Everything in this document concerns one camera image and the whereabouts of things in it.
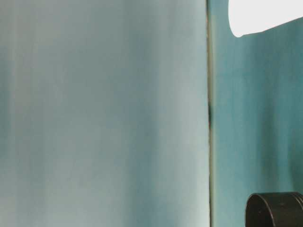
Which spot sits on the white paper cup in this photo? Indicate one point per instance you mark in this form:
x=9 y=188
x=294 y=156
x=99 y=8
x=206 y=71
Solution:
x=260 y=14

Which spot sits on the blue-green table cloth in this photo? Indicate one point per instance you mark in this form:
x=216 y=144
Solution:
x=260 y=118

